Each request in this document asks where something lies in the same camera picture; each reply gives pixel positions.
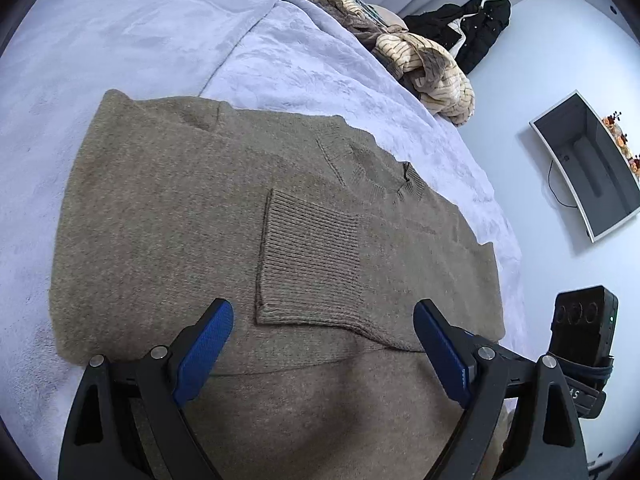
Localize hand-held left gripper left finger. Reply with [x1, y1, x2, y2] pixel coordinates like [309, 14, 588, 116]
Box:
[57, 298, 234, 480]

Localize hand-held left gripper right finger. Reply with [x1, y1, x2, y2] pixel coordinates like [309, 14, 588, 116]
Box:
[413, 299, 588, 480]

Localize olive brown knit sweater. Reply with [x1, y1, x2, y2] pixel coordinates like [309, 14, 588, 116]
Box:
[48, 89, 506, 480]

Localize curved white-framed monitor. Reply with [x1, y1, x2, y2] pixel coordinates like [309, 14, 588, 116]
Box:
[529, 90, 640, 244]

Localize orange artificial flowers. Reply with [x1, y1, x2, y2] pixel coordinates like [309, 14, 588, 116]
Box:
[602, 109, 640, 177]

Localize cream striped fleece garment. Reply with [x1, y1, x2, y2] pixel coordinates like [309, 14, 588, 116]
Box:
[320, 0, 475, 127]

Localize black jacket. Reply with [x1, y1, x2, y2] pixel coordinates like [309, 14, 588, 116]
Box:
[402, 0, 512, 75]

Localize lavender plush blanket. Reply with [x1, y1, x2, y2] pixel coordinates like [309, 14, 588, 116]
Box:
[0, 0, 527, 480]

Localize beige cloth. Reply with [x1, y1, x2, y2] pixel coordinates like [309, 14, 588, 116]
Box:
[327, 0, 408, 32]

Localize brown fuzzy garment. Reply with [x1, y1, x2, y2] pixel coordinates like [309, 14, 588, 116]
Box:
[299, 0, 453, 92]

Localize black monitor cable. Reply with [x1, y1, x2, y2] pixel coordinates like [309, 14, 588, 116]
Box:
[547, 159, 594, 237]

